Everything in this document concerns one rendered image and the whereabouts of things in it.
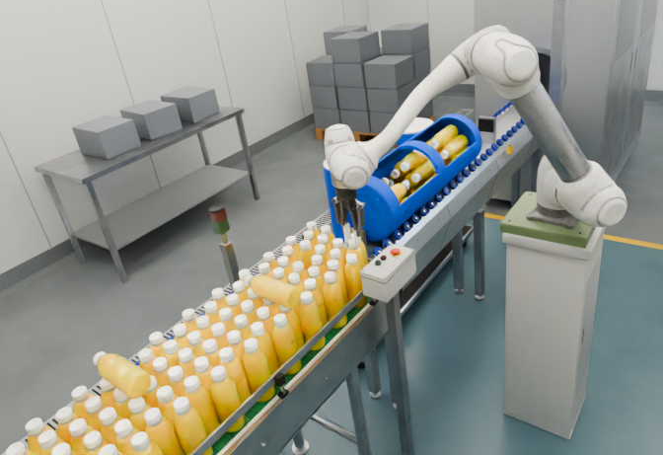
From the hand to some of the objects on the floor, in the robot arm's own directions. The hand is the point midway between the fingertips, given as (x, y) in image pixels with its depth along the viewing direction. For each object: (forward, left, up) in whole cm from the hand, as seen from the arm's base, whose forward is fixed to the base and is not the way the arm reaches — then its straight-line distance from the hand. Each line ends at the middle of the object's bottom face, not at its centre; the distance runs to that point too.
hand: (352, 234), depth 188 cm
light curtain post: (-6, -171, -112) cm, 204 cm away
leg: (+9, -27, -114) cm, 118 cm away
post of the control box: (-15, -2, -115) cm, 116 cm away
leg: (+24, -223, -110) cm, 250 cm away
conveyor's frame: (+8, +66, -116) cm, 134 cm away
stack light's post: (+48, +21, -115) cm, 126 cm away
